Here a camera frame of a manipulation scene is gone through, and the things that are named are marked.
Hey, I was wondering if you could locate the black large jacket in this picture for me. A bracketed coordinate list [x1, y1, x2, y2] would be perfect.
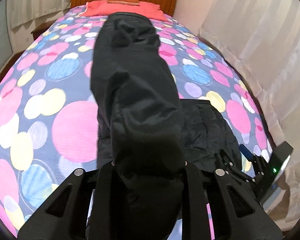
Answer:
[88, 12, 242, 239]

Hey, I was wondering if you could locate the colourful polka dot bedspread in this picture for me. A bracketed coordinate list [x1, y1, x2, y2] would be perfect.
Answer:
[0, 6, 272, 235]

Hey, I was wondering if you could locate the cream curtain beside bed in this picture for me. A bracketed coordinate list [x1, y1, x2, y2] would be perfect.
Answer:
[199, 0, 300, 230]

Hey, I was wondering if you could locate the dark wooden nightstand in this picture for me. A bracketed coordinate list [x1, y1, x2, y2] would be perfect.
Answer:
[31, 21, 55, 41]

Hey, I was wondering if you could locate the red pillow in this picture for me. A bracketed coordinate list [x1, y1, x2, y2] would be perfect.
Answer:
[81, 0, 168, 22]

